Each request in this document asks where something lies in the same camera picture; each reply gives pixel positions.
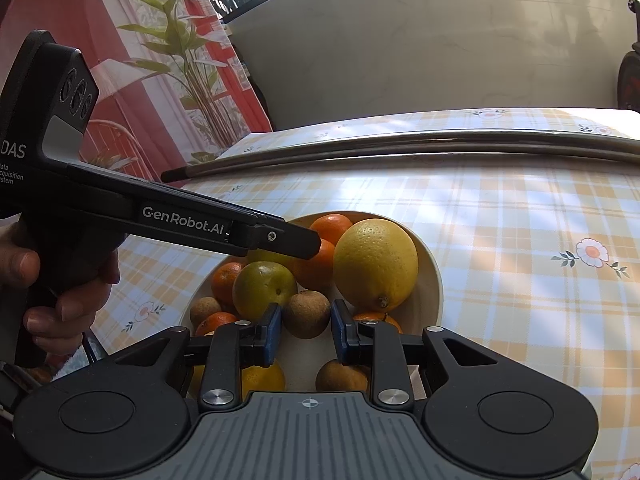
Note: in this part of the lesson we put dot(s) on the brown round fruit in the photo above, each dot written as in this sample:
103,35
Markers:
306,314
205,310
340,377

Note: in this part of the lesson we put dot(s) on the person's left hand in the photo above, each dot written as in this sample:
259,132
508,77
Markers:
20,270

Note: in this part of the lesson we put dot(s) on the printed plant curtain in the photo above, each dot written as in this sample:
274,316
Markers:
150,85

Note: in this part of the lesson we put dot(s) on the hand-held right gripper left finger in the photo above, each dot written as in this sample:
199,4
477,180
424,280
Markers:
273,332

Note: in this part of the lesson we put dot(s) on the white plate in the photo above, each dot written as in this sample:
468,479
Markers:
430,290

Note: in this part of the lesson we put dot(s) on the large yellow lemon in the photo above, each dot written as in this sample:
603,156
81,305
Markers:
375,260

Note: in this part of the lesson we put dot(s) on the long metal pole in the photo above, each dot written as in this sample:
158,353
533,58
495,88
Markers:
400,149

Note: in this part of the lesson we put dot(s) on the navel orange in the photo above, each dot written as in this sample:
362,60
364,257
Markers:
315,270

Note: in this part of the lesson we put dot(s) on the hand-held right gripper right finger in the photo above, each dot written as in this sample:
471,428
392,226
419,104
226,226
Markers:
337,332

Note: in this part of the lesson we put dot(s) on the black exercise bike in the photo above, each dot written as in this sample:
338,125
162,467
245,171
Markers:
631,75

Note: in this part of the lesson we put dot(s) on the orange tangerine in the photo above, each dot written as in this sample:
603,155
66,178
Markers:
335,225
215,322
377,319
226,280

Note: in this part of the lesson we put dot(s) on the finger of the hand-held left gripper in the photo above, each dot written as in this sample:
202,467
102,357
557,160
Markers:
285,240

